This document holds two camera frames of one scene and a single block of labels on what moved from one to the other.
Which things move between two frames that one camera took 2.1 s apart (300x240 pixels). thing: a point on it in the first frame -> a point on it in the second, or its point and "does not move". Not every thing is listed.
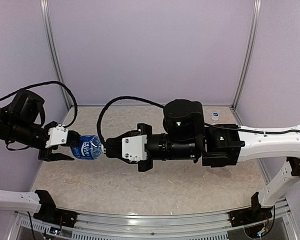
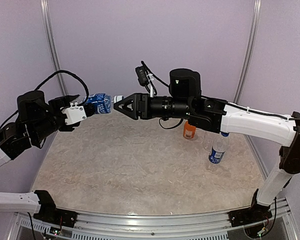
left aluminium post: x=44 y=4 does not move
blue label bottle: x=89 y=147 -> x=102 y=102
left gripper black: x=47 y=155 -> x=64 y=100
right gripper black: x=141 y=126 -> x=140 y=102
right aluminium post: x=256 y=17 does not move
